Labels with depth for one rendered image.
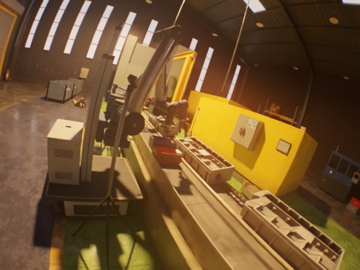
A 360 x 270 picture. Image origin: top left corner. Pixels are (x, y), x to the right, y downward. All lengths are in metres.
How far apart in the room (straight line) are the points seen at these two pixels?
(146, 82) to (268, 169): 3.29
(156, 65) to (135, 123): 0.50
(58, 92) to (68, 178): 5.91
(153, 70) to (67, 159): 1.17
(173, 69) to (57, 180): 10.36
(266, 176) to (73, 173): 3.67
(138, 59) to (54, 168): 9.47
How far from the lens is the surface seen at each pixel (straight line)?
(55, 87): 7.45
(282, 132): 3.79
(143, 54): 10.64
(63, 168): 1.73
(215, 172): 1.68
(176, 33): 1.40
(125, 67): 9.11
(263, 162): 3.93
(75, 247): 1.77
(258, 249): 1.30
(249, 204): 1.38
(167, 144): 1.97
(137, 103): 1.27
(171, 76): 11.21
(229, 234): 1.26
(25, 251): 1.84
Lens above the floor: 1.53
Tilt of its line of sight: 13 degrees down
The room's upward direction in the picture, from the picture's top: 19 degrees clockwise
